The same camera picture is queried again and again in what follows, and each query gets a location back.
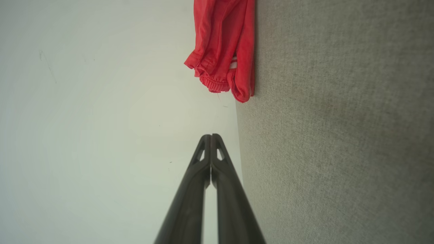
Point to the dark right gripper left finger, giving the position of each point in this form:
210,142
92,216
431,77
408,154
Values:
190,210

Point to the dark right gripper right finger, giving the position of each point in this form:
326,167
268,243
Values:
234,210

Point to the red garment striped white trim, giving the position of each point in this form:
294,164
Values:
245,78

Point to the red garment wide white band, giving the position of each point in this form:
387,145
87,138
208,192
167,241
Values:
213,40

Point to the grey fabric sofa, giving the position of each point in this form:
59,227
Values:
339,135

